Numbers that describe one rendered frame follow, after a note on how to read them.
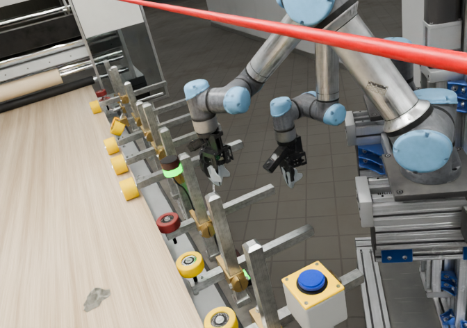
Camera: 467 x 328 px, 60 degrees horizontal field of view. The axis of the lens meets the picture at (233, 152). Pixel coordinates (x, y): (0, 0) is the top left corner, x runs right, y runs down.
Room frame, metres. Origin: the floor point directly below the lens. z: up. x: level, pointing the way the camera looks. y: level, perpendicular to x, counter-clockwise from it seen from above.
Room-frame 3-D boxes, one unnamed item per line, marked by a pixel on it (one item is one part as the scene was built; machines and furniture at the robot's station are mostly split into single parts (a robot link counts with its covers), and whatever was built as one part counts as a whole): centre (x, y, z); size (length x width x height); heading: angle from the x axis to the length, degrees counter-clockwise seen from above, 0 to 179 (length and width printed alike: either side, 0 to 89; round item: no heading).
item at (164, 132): (1.42, 0.23, 0.91); 0.04 x 0.04 x 0.48; 18
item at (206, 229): (1.20, 0.17, 0.85); 0.14 x 0.06 x 0.05; 18
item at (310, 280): (0.45, -0.07, 1.22); 0.04 x 0.04 x 0.02
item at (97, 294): (0.88, 0.48, 0.91); 0.09 x 0.07 x 0.02; 142
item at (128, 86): (2.13, 0.46, 0.93); 0.04 x 0.04 x 0.48; 18
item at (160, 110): (2.21, 0.36, 0.95); 0.37 x 0.03 x 0.03; 108
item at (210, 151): (1.15, 0.06, 1.15); 0.09 x 0.08 x 0.12; 38
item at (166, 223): (1.18, 0.28, 0.85); 0.08 x 0.08 x 0.11
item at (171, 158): (1.16, 0.20, 1.03); 0.06 x 0.06 x 0.22; 18
